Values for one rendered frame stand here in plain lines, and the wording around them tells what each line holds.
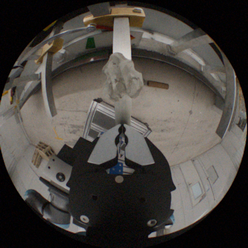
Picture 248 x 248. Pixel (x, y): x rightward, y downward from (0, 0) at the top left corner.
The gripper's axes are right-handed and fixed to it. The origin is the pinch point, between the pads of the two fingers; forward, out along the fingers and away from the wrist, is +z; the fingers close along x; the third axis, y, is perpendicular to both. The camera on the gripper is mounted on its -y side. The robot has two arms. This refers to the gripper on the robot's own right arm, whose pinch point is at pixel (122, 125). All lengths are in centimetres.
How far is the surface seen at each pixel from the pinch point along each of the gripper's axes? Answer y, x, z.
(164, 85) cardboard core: -14, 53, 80
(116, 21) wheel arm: -22.6, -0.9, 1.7
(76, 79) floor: -28, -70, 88
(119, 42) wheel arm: -15.3, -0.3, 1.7
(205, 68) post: -27, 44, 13
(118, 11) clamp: -27.3, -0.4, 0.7
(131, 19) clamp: -25.0, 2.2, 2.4
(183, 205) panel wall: 233, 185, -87
